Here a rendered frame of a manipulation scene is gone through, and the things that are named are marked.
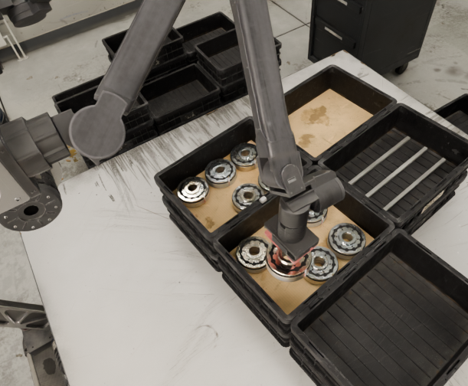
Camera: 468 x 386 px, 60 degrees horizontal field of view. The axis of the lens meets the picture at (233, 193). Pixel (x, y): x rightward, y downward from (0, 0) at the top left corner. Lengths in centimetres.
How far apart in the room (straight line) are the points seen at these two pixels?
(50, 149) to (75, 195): 99
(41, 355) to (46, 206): 98
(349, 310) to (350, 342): 8
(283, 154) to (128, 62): 29
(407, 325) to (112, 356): 80
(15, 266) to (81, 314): 117
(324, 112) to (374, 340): 82
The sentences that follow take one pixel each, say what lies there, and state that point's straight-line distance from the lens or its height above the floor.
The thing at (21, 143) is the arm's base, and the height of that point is 148.
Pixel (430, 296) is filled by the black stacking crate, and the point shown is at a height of 83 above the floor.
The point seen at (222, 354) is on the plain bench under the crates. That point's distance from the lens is 121.
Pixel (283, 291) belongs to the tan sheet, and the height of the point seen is 83.
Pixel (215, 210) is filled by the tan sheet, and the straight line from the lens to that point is 126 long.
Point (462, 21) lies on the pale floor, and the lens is 388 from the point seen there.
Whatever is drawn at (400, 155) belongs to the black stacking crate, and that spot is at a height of 83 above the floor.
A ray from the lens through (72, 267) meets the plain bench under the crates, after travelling 145.
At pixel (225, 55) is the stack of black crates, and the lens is 246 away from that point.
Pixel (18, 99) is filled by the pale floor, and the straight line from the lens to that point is 352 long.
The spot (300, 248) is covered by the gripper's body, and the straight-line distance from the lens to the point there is 81.
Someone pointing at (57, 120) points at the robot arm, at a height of 148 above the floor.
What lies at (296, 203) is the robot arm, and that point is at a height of 126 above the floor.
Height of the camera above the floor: 186
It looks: 53 degrees down
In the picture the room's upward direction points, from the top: 8 degrees counter-clockwise
